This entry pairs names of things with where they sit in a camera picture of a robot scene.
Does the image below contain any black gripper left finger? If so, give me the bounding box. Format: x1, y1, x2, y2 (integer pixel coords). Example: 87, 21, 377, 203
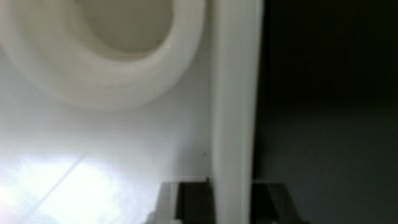
144, 181, 213, 224

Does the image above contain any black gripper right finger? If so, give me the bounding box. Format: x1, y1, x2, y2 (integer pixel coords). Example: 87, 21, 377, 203
250, 183, 309, 224

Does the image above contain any white square table top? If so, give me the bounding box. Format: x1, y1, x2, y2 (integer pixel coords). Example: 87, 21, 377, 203
0, 0, 263, 224

